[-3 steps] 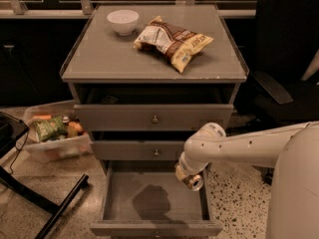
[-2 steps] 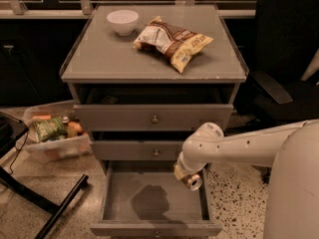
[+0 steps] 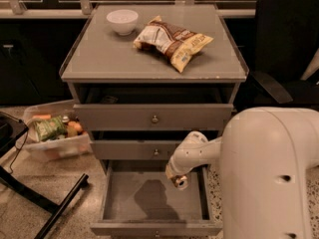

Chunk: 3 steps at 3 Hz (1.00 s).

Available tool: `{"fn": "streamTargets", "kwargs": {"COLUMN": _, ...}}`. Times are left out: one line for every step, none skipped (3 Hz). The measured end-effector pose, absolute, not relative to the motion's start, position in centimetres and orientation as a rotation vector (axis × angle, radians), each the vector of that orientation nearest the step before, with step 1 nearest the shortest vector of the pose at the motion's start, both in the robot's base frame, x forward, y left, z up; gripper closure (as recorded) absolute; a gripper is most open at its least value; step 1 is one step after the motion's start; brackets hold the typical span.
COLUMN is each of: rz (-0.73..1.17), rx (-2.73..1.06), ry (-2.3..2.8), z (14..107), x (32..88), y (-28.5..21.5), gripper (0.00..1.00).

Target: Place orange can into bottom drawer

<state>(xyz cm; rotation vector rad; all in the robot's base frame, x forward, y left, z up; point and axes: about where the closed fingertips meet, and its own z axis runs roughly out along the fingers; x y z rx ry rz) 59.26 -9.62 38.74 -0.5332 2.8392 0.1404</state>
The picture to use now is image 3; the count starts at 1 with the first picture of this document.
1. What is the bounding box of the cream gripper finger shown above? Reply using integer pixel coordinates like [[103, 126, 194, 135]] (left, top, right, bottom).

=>
[[165, 164, 180, 180]]

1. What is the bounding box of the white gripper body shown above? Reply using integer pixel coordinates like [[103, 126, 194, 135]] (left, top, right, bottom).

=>
[[167, 149, 195, 175]]

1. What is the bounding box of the orange soda can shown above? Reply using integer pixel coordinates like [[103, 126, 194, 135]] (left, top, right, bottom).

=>
[[171, 175, 188, 190]]

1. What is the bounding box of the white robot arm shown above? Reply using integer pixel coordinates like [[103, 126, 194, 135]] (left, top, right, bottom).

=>
[[165, 107, 319, 239]]

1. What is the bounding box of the grey bottom drawer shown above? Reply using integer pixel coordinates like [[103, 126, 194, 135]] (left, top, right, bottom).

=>
[[91, 160, 222, 239]]

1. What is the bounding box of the grey drawer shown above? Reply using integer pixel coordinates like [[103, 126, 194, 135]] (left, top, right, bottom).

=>
[[73, 85, 235, 132], [91, 160, 222, 239], [91, 130, 188, 160]]

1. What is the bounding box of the grey middle drawer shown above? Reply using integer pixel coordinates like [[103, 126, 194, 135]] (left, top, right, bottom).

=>
[[91, 130, 188, 160]]

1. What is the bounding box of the grey drawer cabinet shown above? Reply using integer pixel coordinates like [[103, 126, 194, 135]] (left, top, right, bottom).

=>
[[59, 4, 250, 239]]

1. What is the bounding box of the grey top drawer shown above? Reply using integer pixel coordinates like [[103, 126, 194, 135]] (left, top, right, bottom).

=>
[[73, 85, 235, 132]]

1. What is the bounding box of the brown yellow chip bag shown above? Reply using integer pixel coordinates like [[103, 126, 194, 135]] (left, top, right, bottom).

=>
[[134, 16, 212, 73]]

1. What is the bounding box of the orange fruit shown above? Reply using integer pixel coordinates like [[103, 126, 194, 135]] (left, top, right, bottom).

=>
[[68, 121, 83, 134]]

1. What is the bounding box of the clear plastic storage bin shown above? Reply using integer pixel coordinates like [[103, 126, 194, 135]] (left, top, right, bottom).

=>
[[23, 100, 92, 161]]

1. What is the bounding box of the green snack bag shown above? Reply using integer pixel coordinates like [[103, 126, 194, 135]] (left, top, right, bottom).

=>
[[35, 116, 67, 141]]

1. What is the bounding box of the white bowl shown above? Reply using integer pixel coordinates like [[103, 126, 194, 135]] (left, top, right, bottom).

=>
[[107, 9, 139, 36]]

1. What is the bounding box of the black office chair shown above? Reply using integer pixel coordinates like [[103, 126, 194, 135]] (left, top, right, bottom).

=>
[[234, 0, 319, 111]]

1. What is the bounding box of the black cable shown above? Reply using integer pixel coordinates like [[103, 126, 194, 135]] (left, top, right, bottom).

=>
[[6, 113, 31, 175]]

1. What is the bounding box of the black stand frame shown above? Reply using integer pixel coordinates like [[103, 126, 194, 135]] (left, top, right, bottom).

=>
[[0, 111, 90, 239]]

